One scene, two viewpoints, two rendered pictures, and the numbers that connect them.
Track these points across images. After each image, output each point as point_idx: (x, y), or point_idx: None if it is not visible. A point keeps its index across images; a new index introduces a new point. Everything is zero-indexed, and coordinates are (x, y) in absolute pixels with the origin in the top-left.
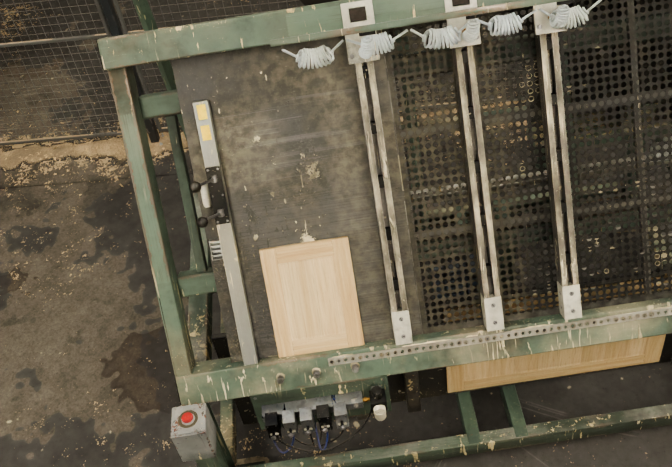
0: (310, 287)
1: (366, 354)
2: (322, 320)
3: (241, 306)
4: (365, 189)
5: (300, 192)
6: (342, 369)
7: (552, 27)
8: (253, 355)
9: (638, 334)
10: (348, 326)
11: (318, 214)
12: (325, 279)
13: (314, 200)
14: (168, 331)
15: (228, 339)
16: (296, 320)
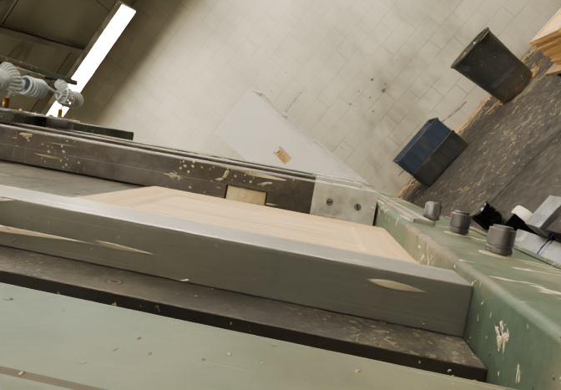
0: (224, 214)
1: (400, 209)
2: (315, 229)
3: (194, 225)
4: (93, 179)
5: (5, 181)
6: (441, 225)
7: (67, 96)
8: (417, 265)
9: (376, 188)
10: (338, 223)
11: (77, 189)
12: (219, 207)
13: (44, 184)
14: (89, 372)
15: (345, 336)
16: (303, 237)
